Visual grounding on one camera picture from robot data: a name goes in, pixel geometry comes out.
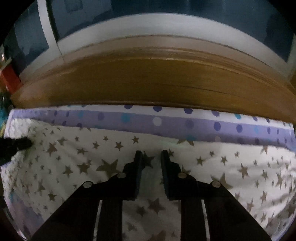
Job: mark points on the red box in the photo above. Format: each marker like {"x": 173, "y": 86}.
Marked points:
{"x": 9, "y": 80}

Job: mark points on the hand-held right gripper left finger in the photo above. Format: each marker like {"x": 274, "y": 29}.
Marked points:
{"x": 138, "y": 176}

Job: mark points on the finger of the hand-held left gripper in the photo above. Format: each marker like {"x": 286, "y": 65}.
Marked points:
{"x": 16, "y": 144}

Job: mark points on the teal patterned blanket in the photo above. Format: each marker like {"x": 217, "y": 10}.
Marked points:
{"x": 3, "y": 115}

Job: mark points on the white star print cloth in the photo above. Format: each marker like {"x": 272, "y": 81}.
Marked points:
{"x": 81, "y": 162}

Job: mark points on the window with white frame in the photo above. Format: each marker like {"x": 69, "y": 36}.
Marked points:
{"x": 138, "y": 7}

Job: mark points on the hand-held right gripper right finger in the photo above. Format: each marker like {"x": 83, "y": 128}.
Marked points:
{"x": 164, "y": 176}

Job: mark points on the purple dotted bed sheet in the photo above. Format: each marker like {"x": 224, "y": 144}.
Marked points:
{"x": 138, "y": 125}

